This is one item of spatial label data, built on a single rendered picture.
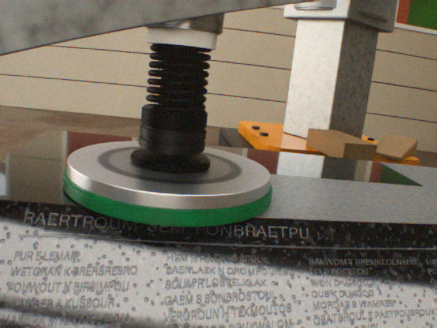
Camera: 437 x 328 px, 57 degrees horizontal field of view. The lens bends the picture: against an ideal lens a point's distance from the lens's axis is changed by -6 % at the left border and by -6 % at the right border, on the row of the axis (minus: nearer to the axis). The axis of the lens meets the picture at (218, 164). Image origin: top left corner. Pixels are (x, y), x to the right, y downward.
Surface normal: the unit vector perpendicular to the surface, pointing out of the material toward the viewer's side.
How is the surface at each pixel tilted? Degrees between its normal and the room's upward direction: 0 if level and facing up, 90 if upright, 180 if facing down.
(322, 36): 90
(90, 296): 45
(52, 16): 90
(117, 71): 90
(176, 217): 90
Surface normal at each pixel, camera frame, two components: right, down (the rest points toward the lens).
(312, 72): -0.79, 0.06
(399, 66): 0.02, 0.24
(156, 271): 0.18, -0.51
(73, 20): 0.47, 0.26
